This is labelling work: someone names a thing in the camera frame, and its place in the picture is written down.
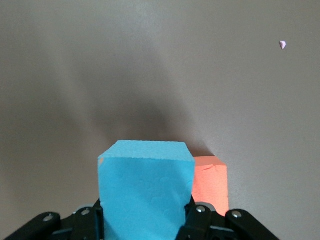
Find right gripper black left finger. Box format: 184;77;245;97
3;198;106;240

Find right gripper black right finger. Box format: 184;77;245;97
176;198;280;240

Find orange foam block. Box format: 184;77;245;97
191;155;230;216

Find blue foam block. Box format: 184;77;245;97
97;139;196;240

